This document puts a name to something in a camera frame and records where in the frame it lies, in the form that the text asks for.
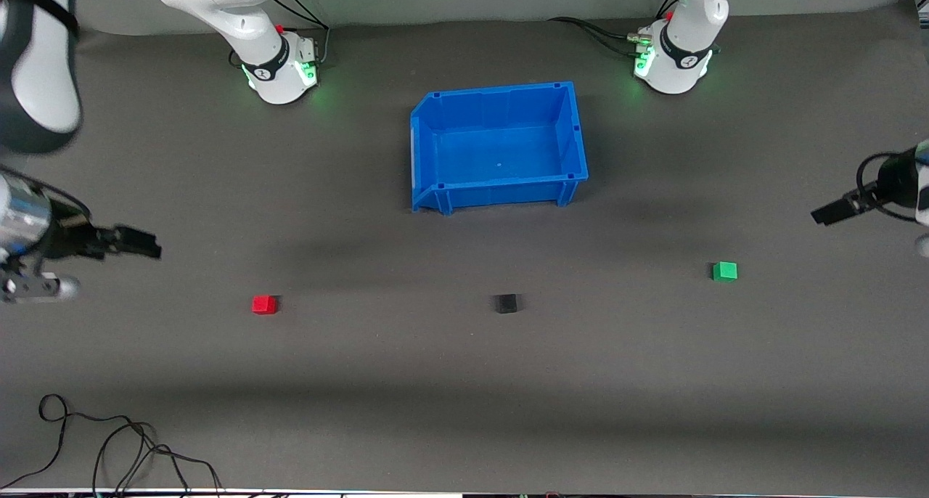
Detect dark grey table mat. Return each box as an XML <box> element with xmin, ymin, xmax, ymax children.
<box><xmin>0</xmin><ymin>1</ymin><xmax>929</xmax><ymax>493</ymax></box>

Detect blue plastic storage bin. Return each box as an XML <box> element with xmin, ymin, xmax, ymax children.
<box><xmin>410</xmin><ymin>81</ymin><xmax>589</xmax><ymax>216</ymax></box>

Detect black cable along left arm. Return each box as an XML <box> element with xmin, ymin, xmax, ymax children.
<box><xmin>856</xmin><ymin>152</ymin><xmax>922</xmax><ymax>223</ymax></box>

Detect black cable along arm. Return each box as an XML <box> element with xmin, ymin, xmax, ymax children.
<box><xmin>0</xmin><ymin>164</ymin><xmax>92</xmax><ymax>220</ymax></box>
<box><xmin>856</xmin><ymin>152</ymin><xmax>922</xmax><ymax>223</ymax></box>

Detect black cable along right arm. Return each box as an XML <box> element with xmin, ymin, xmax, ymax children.
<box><xmin>0</xmin><ymin>164</ymin><xmax>92</xmax><ymax>220</ymax></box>

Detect loose black cable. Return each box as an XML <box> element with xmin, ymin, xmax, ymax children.
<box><xmin>0</xmin><ymin>394</ymin><xmax>226</xmax><ymax>496</ymax></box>

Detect black right arm base cables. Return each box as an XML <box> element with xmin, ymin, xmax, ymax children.
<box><xmin>229</xmin><ymin>0</ymin><xmax>331</xmax><ymax>70</ymax></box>

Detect black arm base cables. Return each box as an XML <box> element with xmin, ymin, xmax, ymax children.
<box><xmin>229</xmin><ymin>0</ymin><xmax>331</xmax><ymax>70</ymax></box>
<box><xmin>548</xmin><ymin>0</ymin><xmax>679</xmax><ymax>57</ymax></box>

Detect black left arm base cables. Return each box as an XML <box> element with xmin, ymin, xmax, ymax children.
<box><xmin>548</xmin><ymin>0</ymin><xmax>679</xmax><ymax>57</ymax></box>

